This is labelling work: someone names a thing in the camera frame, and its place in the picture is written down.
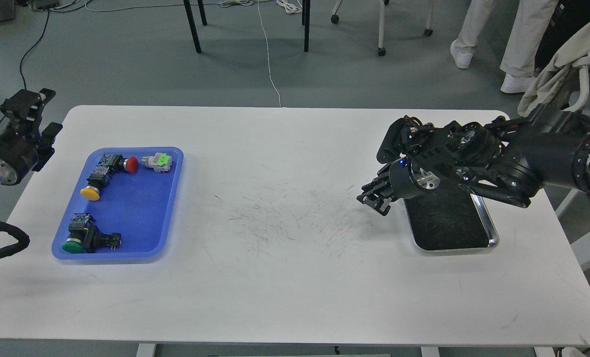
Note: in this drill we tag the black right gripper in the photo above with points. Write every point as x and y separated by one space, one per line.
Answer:
404 180

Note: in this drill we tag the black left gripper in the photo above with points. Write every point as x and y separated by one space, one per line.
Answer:
25 113

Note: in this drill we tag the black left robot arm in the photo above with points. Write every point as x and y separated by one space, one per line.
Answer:
23 147

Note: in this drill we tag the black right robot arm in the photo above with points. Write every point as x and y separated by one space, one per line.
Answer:
506 160

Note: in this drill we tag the silver metal tray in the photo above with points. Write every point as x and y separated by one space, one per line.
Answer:
451 222

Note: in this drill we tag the blue plastic tray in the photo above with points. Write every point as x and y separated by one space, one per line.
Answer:
137 206

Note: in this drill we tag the green grey connector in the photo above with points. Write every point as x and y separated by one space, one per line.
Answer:
160 162

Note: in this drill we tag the white rolling chair base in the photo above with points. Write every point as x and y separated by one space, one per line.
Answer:
381 50

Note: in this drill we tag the black chair legs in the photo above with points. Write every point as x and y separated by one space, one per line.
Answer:
188 8

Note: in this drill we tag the white chair with beige cloth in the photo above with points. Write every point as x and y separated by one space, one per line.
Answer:
568 67

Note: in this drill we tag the yellow push button switch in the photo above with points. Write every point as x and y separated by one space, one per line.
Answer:
99 178

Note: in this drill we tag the red push button switch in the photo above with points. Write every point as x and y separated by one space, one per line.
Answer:
118 163

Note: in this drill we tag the green push button switch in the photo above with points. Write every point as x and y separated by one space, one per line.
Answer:
85 236

